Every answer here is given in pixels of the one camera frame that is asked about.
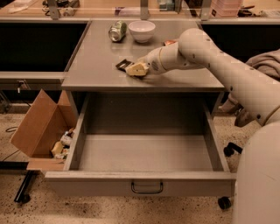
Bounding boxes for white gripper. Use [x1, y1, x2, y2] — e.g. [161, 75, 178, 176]
[125, 48, 161, 77]

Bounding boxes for dark chocolate rxbar wrapper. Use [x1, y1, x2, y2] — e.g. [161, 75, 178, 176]
[115, 59, 136, 73]

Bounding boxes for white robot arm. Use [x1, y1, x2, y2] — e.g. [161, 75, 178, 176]
[125, 28, 280, 224]

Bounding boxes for grey open top drawer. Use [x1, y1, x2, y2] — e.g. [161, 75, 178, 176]
[45, 93, 235, 197]

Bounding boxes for white ceramic bowl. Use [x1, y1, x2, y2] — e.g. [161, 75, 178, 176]
[129, 20, 156, 43]

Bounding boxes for crushed orange soda can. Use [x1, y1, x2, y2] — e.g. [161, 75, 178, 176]
[163, 39, 178, 46]

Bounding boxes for crushed green soda can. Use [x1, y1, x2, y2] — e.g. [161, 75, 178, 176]
[108, 20, 127, 42]

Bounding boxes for grey metal cabinet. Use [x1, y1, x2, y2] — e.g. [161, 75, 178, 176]
[60, 19, 231, 117]

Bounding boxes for pink plastic container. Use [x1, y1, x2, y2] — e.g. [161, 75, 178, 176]
[210, 0, 242, 18]

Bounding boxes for brown cardboard box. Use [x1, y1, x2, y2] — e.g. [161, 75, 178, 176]
[10, 89, 78, 172]

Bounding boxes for trash items in box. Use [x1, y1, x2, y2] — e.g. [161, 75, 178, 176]
[51, 128, 75, 159]

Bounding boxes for grey-brown cloth on chair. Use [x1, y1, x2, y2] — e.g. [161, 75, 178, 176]
[220, 49, 280, 128]

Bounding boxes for black office chair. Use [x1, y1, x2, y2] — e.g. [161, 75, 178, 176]
[218, 143, 242, 210]

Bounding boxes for black metal table leg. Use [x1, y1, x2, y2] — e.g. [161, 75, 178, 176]
[0, 161, 35, 204]

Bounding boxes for black drawer handle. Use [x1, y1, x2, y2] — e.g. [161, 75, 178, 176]
[130, 182, 164, 194]

